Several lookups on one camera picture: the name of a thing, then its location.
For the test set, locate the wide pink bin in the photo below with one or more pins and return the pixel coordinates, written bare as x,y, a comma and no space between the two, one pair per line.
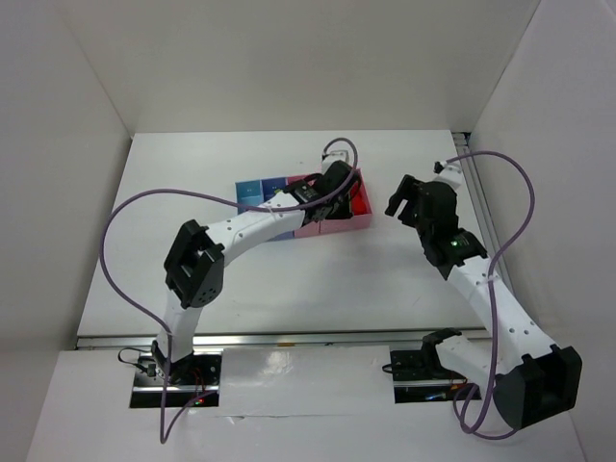
343,220

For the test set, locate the aluminium side rail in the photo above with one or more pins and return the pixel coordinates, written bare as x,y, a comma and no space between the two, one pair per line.
481,202

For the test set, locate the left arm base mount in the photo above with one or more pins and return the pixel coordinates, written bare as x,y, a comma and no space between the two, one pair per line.
200,382

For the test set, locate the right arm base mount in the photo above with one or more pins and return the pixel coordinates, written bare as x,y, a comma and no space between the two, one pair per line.
418,375

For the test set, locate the round red lego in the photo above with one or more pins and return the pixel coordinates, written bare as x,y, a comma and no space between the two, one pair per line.
359,204

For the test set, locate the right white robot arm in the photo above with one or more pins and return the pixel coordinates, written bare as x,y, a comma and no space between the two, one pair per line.
530,378

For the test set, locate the light blue bin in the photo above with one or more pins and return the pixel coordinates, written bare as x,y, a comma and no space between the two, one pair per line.
249,193

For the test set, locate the narrow pink bin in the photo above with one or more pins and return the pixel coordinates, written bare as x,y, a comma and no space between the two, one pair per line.
310,230

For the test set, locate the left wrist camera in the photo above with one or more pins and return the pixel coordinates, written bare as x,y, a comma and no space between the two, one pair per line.
329,158

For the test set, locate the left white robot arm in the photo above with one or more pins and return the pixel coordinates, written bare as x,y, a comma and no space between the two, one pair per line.
199,255

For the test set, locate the dark blue bin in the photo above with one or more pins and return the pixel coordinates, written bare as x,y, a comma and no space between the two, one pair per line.
272,186

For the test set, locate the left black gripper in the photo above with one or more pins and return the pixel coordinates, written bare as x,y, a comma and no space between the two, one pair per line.
344,193

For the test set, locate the aluminium front rail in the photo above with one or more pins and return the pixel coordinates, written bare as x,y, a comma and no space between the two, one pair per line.
268,339

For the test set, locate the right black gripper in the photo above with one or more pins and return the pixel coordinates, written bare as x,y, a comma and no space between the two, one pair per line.
410,201

